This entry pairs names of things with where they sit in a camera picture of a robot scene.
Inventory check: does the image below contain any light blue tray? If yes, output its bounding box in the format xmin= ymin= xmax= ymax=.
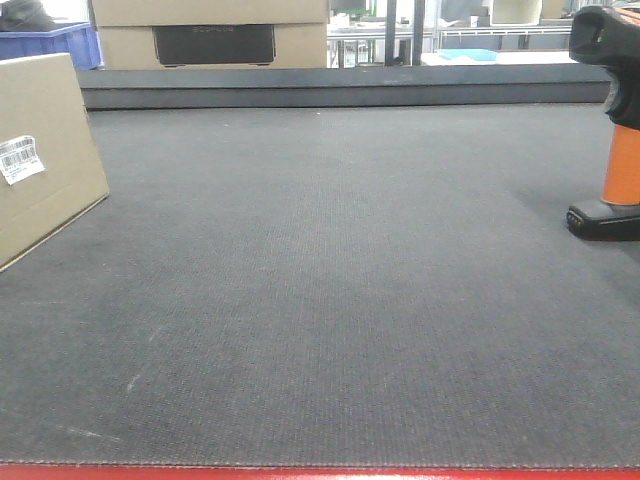
xmin=438 ymin=48 xmax=498 ymax=62

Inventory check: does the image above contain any orange black barcode scanner gun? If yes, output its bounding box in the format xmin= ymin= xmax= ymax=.
xmin=566 ymin=6 xmax=639 ymax=241

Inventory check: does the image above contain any blue plastic crate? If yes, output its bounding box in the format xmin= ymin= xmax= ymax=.
xmin=1 ymin=22 xmax=104 ymax=70

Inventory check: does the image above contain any upper stacked cardboard box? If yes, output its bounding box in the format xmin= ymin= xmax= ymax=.
xmin=91 ymin=0 xmax=329 ymax=27

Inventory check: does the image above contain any lower printed cardboard box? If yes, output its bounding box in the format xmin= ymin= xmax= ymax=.
xmin=98 ymin=23 xmax=328 ymax=70

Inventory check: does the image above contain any black bag in crate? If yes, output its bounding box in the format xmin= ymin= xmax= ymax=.
xmin=1 ymin=0 xmax=57 ymax=32

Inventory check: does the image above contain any beige background box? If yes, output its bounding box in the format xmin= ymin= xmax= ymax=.
xmin=489 ymin=0 xmax=543 ymax=27

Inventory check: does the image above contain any brown cardboard package box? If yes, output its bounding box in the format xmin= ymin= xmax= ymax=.
xmin=1 ymin=53 xmax=109 ymax=269

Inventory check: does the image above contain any red table edge strip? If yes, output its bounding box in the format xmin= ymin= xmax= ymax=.
xmin=1 ymin=463 xmax=639 ymax=479

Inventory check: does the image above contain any white barcode label sticker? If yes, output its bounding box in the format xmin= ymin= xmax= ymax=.
xmin=0 ymin=135 xmax=46 ymax=186

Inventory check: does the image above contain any black vertical post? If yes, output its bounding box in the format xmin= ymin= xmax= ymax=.
xmin=384 ymin=0 xmax=397 ymax=67

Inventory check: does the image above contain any dark grey table mat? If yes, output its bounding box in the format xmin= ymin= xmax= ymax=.
xmin=1 ymin=105 xmax=639 ymax=467

